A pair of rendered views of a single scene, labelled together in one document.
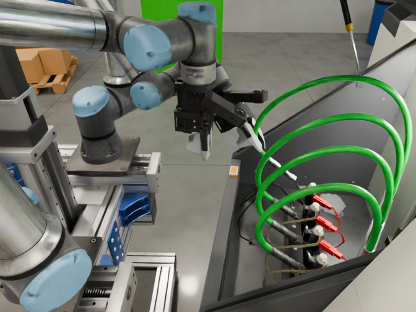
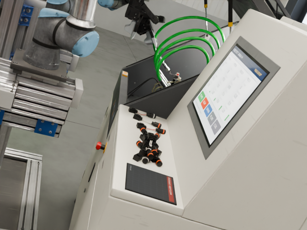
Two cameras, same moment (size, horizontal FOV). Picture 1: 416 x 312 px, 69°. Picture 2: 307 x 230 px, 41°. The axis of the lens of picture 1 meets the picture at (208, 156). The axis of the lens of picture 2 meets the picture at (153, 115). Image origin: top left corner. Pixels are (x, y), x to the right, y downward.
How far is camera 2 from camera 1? 1.39 m
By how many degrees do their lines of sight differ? 25
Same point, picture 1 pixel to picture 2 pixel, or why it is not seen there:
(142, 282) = (14, 166)
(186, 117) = (133, 11)
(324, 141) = (182, 70)
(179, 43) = not seen: outside the picture
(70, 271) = (95, 39)
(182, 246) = not seen: hidden behind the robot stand
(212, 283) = (122, 102)
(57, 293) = (88, 46)
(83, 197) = not seen: hidden behind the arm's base
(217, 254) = (122, 96)
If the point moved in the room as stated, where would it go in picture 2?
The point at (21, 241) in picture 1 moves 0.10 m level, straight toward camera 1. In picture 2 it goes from (92, 15) to (111, 25)
